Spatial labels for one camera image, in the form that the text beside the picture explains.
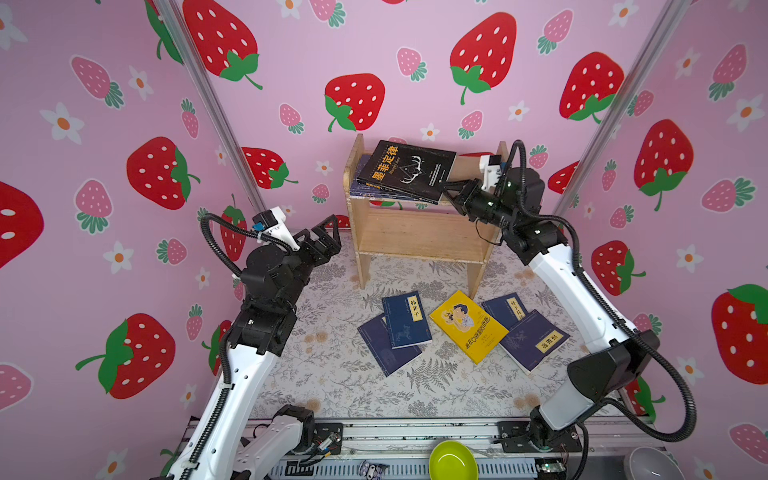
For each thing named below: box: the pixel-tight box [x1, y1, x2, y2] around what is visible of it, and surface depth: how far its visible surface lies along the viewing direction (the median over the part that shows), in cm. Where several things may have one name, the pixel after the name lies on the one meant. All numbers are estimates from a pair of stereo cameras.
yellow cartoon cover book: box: [429, 290, 509, 365], surface depth 94 cm
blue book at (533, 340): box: [499, 309, 571, 375], surface depth 90 cm
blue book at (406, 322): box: [381, 290, 433, 350], surface depth 95 cm
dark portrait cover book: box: [350, 154, 438, 205], surface depth 71 cm
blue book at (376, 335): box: [357, 313, 423, 377], surface depth 90 cm
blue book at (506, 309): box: [481, 292, 529, 330], surface depth 100 cm
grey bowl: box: [624, 446, 686, 480], surface depth 69 cm
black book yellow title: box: [356, 140, 457, 205], surface depth 72 cm
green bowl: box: [428, 440, 479, 480], surface depth 71 cm
